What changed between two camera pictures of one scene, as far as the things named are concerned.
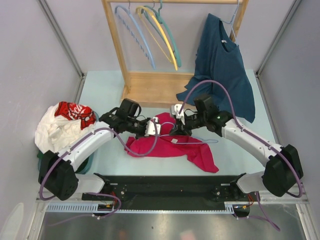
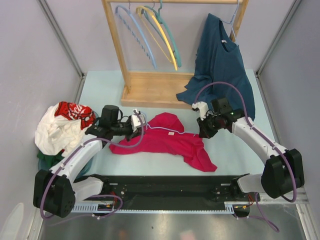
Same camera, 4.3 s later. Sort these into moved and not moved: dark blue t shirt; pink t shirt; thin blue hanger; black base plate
Moved: thin blue hanger
Not moved: dark blue t shirt; black base plate; pink t shirt
